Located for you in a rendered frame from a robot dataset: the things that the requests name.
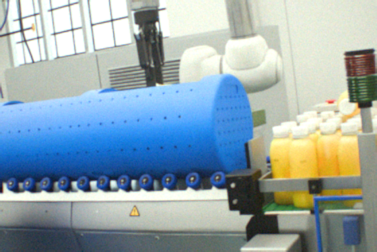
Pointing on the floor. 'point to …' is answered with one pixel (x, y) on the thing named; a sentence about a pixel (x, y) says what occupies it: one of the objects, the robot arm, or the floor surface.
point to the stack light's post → (369, 185)
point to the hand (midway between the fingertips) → (154, 79)
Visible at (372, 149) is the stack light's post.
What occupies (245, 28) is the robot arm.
